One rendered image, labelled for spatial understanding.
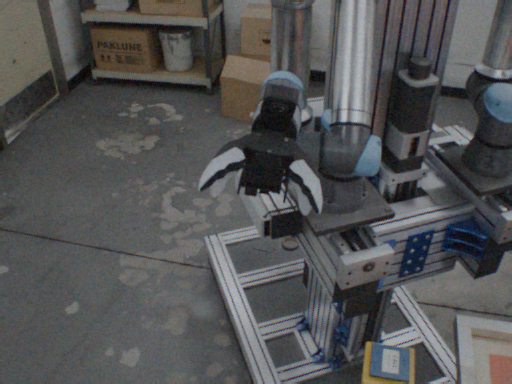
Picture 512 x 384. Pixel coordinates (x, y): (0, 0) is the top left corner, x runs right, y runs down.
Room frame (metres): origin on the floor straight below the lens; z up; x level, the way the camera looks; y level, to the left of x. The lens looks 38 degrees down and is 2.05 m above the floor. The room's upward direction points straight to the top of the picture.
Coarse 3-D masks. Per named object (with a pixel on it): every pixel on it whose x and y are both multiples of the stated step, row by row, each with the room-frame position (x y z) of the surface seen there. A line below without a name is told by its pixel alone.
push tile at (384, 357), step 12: (372, 348) 0.74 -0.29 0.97; (384, 348) 0.74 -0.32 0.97; (396, 348) 0.74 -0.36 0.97; (408, 348) 0.74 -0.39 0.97; (372, 360) 0.70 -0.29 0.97; (384, 360) 0.70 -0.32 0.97; (396, 360) 0.70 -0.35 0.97; (408, 360) 0.70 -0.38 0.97; (372, 372) 0.67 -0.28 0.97; (384, 372) 0.67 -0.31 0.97; (396, 372) 0.67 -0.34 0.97; (408, 372) 0.67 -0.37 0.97
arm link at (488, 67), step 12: (504, 0) 1.29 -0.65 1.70; (504, 12) 1.28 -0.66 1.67; (492, 24) 1.31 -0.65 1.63; (504, 24) 1.27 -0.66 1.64; (492, 36) 1.30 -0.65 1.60; (504, 36) 1.27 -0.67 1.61; (492, 48) 1.29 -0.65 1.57; (504, 48) 1.27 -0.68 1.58; (492, 60) 1.28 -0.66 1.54; (504, 60) 1.27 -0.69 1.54; (480, 72) 1.29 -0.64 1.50; (492, 72) 1.27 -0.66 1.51; (504, 72) 1.26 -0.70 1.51; (468, 84) 1.34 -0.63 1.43; (480, 84) 1.28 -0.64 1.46; (492, 84) 1.25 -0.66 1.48; (468, 96) 1.33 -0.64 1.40
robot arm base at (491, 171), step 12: (468, 144) 1.21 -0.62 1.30; (480, 144) 1.15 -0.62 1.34; (492, 144) 1.12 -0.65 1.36; (468, 156) 1.16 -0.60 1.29; (480, 156) 1.13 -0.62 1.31; (492, 156) 1.11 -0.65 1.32; (504, 156) 1.11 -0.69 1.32; (468, 168) 1.14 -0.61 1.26; (480, 168) 1.11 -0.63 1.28; (492, 168) 1.10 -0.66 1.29; (504, 168) 1.10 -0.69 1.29
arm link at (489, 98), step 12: (504, 84) 1.22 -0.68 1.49; (480, 96) 1.23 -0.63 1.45; (492, 96) 1.16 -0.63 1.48; (504, 96) 1.16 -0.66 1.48; (480, 108) 1.20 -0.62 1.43; (492, 108) 1.14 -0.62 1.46; (504, 108) 1.12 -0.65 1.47; (480, 120) 1.17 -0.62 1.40; (492, 120) 1.13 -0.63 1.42; (504, 120) 1.12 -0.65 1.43; (480, 132) 1.16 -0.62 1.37; (492, 132) 1.13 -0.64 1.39; (504, 132) 1.11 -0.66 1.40; (504, 144) 1.11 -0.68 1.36
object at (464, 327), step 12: (456, 324) 0.80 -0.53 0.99; (468, 324) 0.79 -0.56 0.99; (480, 324) 0.79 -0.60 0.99; (492, 324) 0.79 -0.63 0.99; (504, 324) 0.79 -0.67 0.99; (456, 336) 0.76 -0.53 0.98; (468, 336) 0.75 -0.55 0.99; (480, 336) 0.78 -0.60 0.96; (492, 336) 0.77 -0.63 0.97; (504, 336) 0.76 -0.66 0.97; (456, 348) 0.73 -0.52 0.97; (468, 348) 0.72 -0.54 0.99; (456, 360) 0.70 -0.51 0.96; (468, 360) 0.68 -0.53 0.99; (456, 372) 0.67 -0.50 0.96; (468, 372) 0.65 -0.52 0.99
